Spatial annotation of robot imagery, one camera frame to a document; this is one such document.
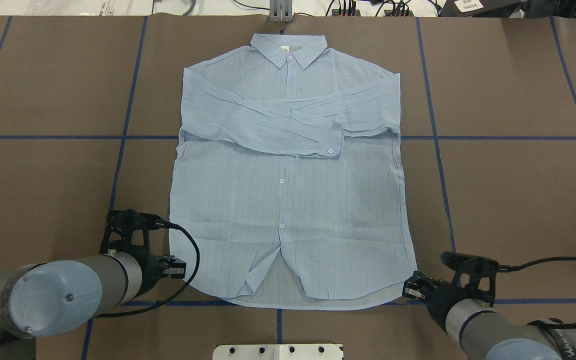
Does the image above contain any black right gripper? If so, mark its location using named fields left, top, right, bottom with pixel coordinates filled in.
left=402, top=271, right=461, bottom=331

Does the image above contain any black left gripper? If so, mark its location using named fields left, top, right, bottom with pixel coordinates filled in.
left=135, top=246, right=186, bottom=297

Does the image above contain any light blue button-up shirt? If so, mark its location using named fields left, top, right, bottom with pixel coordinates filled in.
left=169, top=33, right=418, bottom=311

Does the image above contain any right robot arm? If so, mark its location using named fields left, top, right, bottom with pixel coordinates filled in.
left=402, top=271, right=576, bottom=360

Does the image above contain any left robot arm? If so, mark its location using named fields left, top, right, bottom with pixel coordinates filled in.
left=0, top=249, right=186, bottom=360

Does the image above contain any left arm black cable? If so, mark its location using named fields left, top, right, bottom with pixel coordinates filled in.
left=0, top=222, right=201, bottom=353

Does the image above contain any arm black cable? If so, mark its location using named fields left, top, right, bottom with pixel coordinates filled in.
left=0, top=222, right=201, bottom=353
left=498, top=256, right=576, bottom=273

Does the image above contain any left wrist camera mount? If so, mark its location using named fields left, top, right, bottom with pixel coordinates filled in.
left=99, top=209, right=168, bottom=255

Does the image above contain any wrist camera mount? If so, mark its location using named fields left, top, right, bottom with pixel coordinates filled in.
left=440, top=251, right=501, bottom=306
left=99, top=209, right=168, bottom=255

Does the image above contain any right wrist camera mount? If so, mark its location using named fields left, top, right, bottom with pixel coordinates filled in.
left=440, top=251, right=501, bottom=306

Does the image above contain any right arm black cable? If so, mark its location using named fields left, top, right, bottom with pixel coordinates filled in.
left=498, top=256, right=576, bottom=273

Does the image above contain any white camera stand base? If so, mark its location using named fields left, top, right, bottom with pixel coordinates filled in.
left=212, top=343, right=345, bottom=360

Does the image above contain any aluminium frame post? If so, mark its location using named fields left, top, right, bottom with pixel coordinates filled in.
left=269, top=0, right=294, bottom=23

